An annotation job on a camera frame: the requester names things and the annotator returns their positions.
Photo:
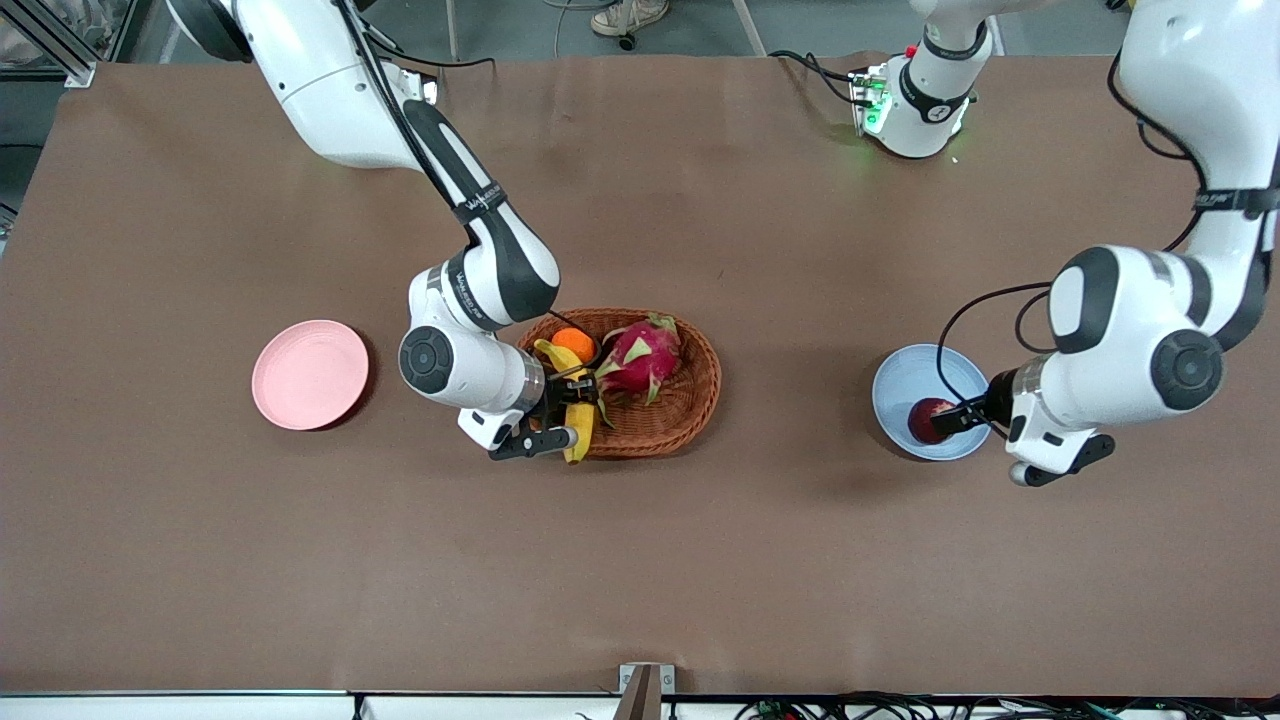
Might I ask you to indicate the beige shoe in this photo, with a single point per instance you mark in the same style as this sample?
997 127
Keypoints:
628 15

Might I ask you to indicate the yellow banana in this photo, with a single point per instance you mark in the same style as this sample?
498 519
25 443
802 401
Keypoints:
580 437

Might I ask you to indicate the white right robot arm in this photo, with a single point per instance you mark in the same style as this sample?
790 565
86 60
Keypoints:
330 90

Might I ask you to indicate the white table edge rail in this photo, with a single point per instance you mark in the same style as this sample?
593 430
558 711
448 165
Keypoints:
200 706

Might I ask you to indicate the red apple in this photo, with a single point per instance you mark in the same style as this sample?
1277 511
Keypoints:
925 420

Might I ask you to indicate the pink plate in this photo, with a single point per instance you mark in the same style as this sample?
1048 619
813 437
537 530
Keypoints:
310 375

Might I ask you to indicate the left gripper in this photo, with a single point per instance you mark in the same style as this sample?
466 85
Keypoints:
992 403

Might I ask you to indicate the metal table bracket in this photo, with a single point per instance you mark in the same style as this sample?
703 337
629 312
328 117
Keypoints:
645 690

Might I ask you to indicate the light blue plate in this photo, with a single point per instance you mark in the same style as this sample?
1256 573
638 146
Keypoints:
910 370

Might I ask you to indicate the orange fruit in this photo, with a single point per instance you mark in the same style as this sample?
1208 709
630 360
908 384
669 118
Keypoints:
575 345

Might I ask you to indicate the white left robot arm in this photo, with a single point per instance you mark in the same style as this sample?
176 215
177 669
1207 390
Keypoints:
1120 350

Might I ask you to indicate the brown wicker basket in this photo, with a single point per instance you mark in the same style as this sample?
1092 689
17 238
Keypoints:
690 400

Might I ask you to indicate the aluminium frame profile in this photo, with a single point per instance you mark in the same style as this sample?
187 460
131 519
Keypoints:
50 40

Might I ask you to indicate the pink dragon fruit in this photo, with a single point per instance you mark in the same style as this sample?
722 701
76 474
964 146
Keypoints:
640 360

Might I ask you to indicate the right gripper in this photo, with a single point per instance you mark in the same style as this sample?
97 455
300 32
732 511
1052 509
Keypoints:
558 394

